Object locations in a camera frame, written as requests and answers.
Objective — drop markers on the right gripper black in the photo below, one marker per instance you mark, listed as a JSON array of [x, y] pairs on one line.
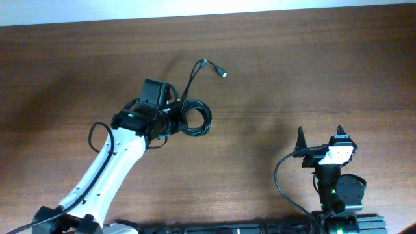
[[312, 156]]

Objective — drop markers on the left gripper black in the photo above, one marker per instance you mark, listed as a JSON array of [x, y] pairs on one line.
[[179, 119]]

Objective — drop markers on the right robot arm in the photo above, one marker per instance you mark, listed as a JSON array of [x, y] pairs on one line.
[[340, 194]]

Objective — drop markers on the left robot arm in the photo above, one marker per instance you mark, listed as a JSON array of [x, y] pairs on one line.
[[131, 131]]

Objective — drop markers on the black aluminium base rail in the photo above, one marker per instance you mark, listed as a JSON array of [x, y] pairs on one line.
[[362, 224]]

